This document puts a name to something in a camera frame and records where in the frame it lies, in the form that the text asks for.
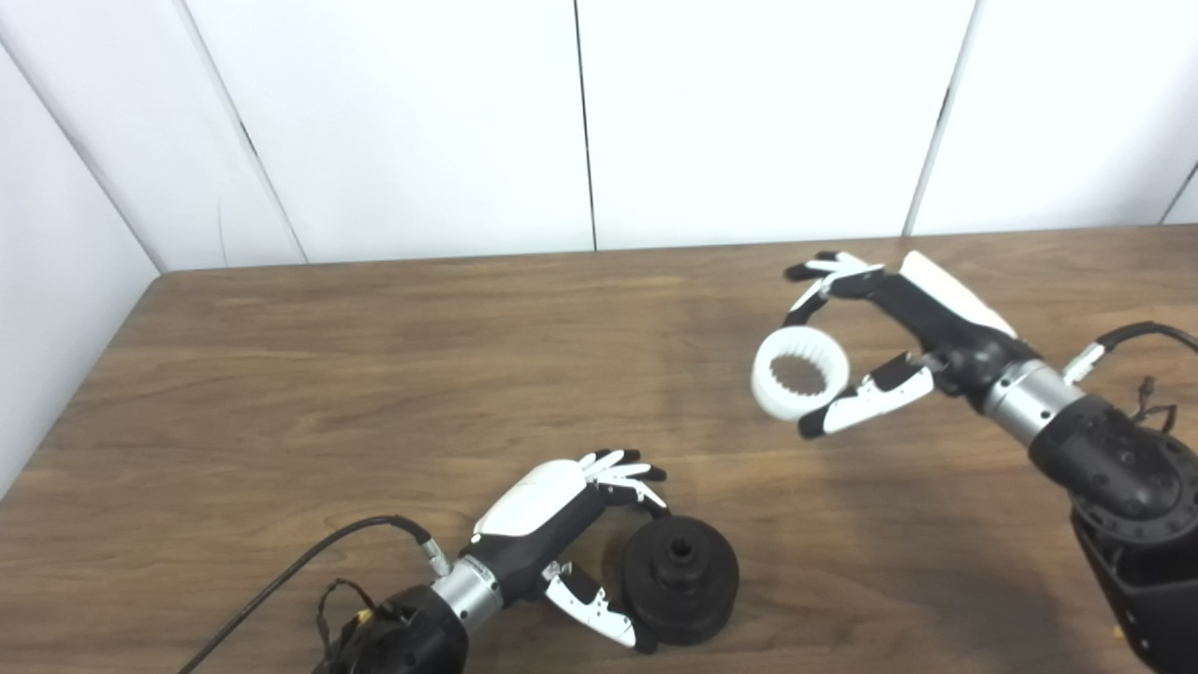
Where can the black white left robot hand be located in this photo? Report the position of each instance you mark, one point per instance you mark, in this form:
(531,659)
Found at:
(538,501)

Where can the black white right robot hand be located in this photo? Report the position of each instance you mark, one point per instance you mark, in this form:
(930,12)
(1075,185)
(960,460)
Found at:
(945,318)

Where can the round black plastic part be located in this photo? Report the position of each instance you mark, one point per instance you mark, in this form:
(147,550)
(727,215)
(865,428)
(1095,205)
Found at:
(693,599)

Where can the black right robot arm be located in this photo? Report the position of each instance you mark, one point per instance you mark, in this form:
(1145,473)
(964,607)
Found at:
(1123,477)

